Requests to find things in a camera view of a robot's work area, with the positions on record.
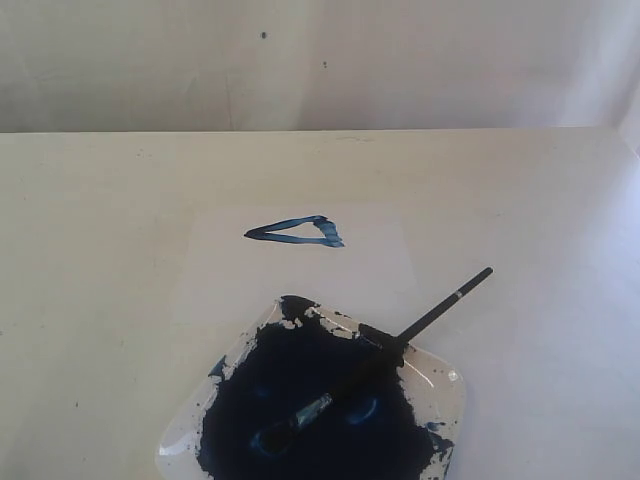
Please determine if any white square paint dish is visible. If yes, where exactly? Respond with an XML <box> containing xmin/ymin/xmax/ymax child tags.
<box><xmin>155</xmin><ymin>295</ymin><xmax>466</xmax><ymax>479</ymax></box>

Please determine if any black paintbrush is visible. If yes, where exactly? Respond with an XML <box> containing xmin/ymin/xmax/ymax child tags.
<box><xmin>255</xmin><ymin>267</ymin><xmax>494</xmax><ymax>455</ymax></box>

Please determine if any white paper sheet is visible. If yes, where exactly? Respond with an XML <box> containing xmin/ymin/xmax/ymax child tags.
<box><xmin>173</xmin><ymin>203</ymin><xmax>427</xmax><ymax>334</ymax></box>

